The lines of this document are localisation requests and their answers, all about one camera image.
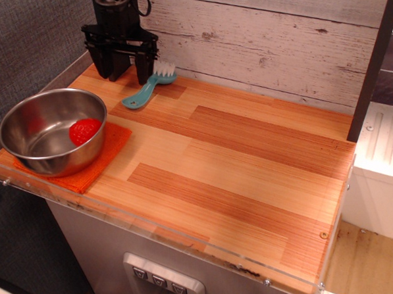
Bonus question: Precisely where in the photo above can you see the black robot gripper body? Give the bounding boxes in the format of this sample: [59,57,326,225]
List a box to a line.
[82,0,158,57]

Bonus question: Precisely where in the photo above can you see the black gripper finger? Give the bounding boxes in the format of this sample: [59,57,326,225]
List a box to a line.
[88,46,113,78]
[134,54,155,85]

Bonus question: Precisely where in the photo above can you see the teal scrubber brush white bristles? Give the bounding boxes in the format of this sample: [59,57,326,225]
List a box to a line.
[122,61,177,110]

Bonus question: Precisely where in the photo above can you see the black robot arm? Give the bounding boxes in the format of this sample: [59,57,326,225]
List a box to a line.
[82,0,158,85]

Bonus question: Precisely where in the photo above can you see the red toy strawberry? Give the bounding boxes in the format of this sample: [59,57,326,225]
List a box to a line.
[68,118,102,147]

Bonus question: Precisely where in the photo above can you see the stainless steel bowl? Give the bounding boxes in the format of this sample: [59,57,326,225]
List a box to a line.
[0,88,107,178]

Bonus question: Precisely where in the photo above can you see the orange folded cloth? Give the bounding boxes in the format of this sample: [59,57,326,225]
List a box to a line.
[13,122,132,194]

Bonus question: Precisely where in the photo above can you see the clear acrylic front guard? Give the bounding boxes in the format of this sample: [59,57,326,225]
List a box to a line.
[0,137,355,294]

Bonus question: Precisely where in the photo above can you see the silver dispenser button panel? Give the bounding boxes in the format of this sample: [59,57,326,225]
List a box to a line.
[122,252,205,294]

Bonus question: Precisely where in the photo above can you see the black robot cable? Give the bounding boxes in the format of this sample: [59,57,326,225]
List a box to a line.
[138,0,153,18]

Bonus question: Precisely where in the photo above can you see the dark brown right post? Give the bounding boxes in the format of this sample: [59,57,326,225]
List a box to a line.
[346,0,393,143]

